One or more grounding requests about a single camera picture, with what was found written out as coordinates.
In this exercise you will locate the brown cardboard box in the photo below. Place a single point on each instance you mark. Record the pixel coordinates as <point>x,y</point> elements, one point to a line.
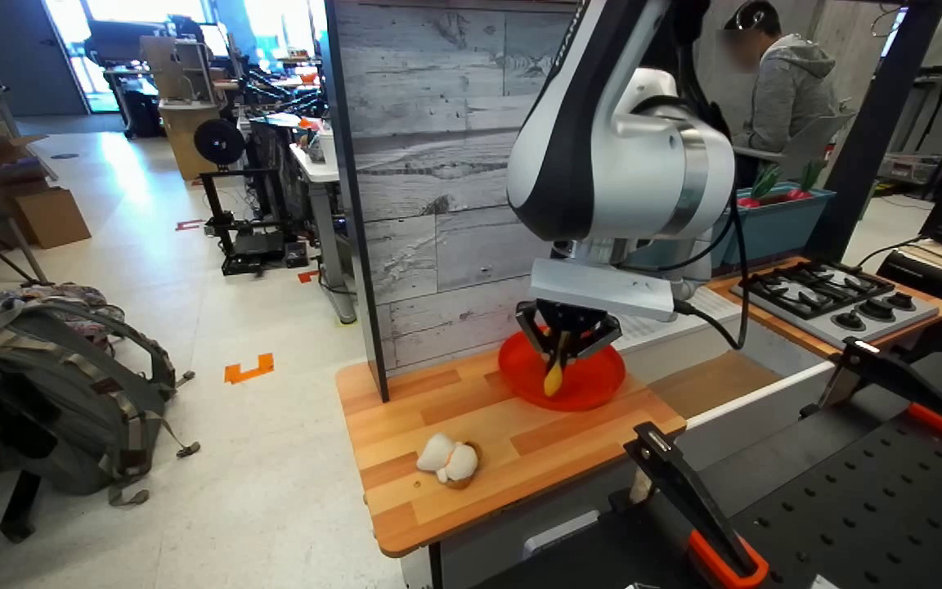
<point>46,218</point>

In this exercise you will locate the teal plastic bin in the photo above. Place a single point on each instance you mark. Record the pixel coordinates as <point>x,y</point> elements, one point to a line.
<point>784,231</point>

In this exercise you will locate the black perforated work table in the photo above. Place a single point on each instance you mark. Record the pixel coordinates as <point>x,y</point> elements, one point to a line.
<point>876,501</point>

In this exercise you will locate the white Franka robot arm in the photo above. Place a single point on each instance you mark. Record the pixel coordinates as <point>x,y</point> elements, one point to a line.
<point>622,164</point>

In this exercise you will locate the grey backpack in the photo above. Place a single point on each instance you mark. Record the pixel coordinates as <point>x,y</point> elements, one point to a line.
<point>58,382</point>

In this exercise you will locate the white toy sink basin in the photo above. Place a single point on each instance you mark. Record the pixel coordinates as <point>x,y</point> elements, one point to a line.
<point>710,371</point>

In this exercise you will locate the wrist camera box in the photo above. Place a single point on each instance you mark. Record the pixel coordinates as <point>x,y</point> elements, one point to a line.
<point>603,290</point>

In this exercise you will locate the red round plate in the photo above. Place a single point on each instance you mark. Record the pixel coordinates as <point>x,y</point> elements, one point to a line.
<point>589,382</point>

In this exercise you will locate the wooden stove counter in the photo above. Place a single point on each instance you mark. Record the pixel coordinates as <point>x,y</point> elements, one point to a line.
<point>743,298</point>

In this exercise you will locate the toy gas stove top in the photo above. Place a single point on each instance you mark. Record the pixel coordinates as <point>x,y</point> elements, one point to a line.
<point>836,298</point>

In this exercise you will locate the black orange bar clamp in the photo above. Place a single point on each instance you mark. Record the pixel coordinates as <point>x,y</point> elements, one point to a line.
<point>703,512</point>
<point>908,386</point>

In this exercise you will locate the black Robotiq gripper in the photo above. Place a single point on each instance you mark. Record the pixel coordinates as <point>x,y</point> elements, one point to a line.
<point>572,315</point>

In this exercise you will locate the grey wood-look backsplash panel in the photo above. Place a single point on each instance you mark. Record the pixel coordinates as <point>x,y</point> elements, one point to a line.
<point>441,184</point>

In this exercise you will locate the person in grey hoodie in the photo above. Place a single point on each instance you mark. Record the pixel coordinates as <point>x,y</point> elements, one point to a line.
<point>792,99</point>

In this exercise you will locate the wooden cutting board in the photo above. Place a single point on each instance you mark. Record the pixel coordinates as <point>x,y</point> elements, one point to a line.
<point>441,435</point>

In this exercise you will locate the white stuffed mushroom toy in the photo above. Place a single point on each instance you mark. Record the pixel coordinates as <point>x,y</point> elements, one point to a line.
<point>445,460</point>

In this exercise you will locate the black metal stand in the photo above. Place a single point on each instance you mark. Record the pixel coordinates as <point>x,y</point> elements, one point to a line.
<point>248,234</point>

